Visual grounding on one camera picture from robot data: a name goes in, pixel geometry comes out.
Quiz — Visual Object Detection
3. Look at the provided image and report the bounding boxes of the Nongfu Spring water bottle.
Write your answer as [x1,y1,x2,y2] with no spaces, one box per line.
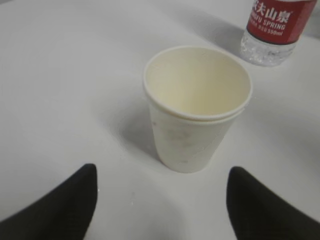
[240,0,317,67]

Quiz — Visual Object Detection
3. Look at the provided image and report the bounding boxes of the white paper cup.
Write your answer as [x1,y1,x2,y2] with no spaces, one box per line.
[143,46,253,173]

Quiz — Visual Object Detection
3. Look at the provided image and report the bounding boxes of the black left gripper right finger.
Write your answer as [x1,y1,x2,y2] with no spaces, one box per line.
[226,166,320,240]

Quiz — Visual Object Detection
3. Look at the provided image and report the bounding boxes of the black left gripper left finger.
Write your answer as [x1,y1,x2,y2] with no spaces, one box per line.
[0,163,98,240]

